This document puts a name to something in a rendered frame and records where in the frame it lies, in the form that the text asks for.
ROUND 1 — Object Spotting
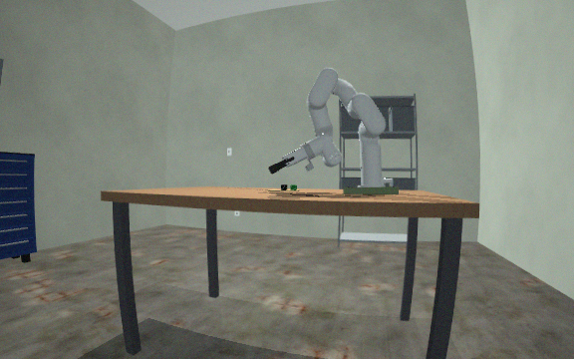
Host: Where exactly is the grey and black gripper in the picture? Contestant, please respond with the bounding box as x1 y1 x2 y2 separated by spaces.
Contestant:
269 146 309 174

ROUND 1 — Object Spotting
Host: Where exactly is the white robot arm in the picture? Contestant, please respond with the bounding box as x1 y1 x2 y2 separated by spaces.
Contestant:
301 68 393 187

